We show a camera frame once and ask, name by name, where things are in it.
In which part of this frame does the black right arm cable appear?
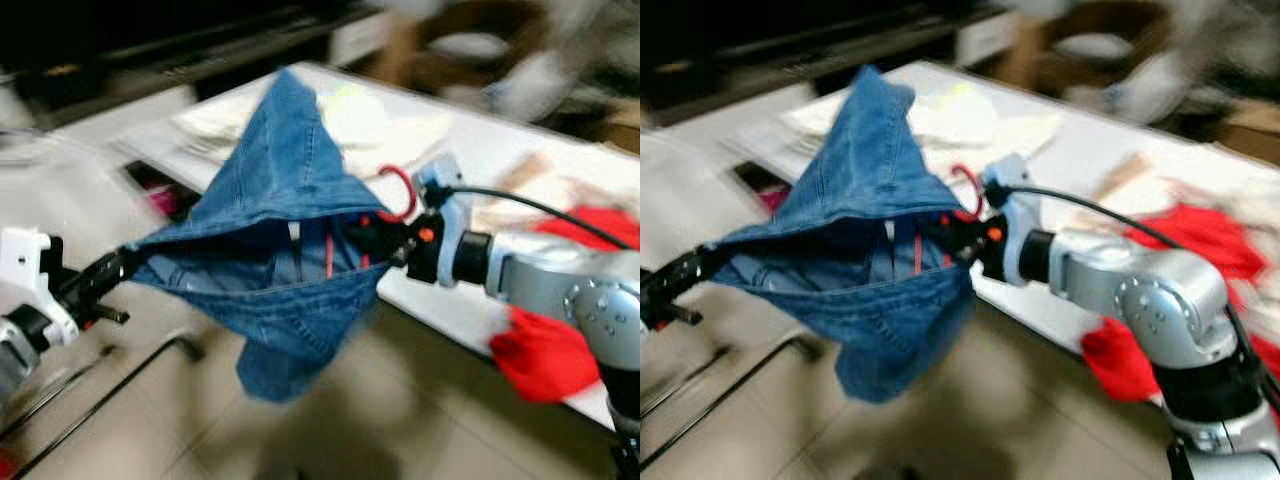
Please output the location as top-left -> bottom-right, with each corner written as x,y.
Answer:
438,183 -> 641,253
1008,183 -> 1186,251

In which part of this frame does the white folded cloth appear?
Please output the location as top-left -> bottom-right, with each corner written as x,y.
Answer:
320,85 -> 386,146
920,85 -> 1001,146

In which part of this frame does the white plastic bag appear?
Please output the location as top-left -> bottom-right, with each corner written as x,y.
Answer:
1110,50 -> 1191,121
490,50 -> 571,121

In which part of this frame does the black metal floor frame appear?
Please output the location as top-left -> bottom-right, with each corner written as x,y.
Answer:
0,335 -> 206,471
640,335 -> 826,471

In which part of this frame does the cardboard box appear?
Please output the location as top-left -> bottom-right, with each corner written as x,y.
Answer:
1220,100 -> 1280,166
605,100 -> 641,151

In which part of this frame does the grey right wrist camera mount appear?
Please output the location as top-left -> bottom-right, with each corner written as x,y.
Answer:
412,152 -> 477,286
983,152 -> 1048,286

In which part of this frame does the blue denim garment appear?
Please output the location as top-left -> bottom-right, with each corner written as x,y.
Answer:
125,68 -> 416,403
710,65 -> 986,403

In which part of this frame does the red cloth garment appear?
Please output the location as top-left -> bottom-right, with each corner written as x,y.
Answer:
1080,205 -> 1280,403
490,205 -> 641,406

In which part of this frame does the red wire hanger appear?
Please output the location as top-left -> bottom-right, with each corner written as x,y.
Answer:
322,163 -> 418,283
912,163 -> 988,276

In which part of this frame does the brown round basket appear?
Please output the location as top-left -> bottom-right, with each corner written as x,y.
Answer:
995,0 -> 1171,91
400,0 -> 551,96

